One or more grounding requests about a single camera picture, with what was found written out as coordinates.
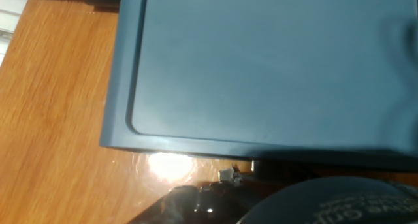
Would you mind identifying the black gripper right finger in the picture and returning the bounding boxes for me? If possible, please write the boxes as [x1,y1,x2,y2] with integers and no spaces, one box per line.
[270,170,321,185]

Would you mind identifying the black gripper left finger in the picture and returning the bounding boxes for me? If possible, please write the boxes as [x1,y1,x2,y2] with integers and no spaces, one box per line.
[199,164,262,215]

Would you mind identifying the blue-grey drawer case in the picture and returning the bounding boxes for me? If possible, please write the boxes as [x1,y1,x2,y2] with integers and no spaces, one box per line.
[99,0,418,171]

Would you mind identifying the glossy wooden board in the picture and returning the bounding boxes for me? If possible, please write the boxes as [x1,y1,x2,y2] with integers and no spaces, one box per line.
[0,0,418,224]

